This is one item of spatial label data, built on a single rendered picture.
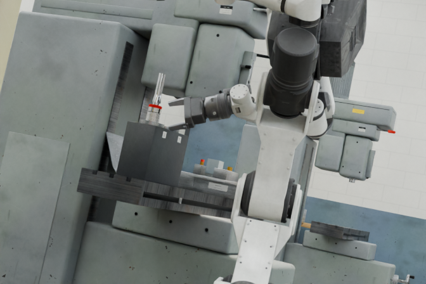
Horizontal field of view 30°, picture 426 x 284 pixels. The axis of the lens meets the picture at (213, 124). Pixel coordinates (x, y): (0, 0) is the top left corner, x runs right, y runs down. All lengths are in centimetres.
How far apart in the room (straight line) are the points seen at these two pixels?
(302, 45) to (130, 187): 73
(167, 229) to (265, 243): 71
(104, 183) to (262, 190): 52
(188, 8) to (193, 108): 62
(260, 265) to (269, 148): 35
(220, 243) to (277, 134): 68
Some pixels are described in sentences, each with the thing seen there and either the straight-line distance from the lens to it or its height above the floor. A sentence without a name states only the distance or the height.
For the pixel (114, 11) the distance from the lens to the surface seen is 336.
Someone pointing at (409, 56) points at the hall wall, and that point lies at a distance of 979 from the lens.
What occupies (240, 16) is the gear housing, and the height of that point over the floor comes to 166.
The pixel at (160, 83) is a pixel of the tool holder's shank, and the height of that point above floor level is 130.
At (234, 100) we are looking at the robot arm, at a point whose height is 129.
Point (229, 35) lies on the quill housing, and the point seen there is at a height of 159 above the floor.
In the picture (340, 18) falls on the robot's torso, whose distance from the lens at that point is 244.
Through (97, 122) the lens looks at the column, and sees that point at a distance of 315.
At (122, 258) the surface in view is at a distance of 311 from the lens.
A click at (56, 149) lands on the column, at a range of 322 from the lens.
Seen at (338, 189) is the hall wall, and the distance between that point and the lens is 969.
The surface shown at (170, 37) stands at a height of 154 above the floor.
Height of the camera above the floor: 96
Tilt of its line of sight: 5 degrees up
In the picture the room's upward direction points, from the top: 12 degrees clockwise
